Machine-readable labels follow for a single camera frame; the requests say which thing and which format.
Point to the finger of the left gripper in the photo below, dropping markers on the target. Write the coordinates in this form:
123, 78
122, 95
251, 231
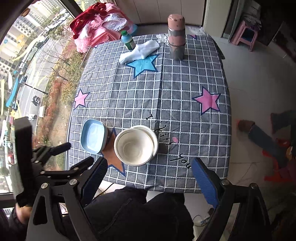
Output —
54, 151
83, 165

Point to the large white bowl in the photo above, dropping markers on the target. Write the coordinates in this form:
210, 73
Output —
149, 145

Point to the green capped plastic bottle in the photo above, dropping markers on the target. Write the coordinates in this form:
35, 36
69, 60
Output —
127, 40

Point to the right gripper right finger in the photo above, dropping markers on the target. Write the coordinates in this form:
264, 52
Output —
208, 181

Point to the blue square plate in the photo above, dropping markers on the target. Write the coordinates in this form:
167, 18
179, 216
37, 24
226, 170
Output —
93, 136

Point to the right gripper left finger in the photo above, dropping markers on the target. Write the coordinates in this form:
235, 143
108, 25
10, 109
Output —
91, 180

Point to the pink plastic stool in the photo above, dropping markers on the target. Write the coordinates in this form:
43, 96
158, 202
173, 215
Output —
245, 34

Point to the crumpled white tissue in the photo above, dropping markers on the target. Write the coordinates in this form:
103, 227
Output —
162, 38

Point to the pink grey thermos bottle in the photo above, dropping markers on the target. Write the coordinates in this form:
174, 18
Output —
176, 36

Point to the pile of pink red clothes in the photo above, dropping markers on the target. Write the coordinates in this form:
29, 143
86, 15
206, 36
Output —
100, 23

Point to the white cloth rag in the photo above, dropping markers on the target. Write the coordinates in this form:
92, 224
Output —
141, 51

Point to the grey checked star tablecloth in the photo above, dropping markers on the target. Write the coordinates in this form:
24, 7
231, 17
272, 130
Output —
186, 103

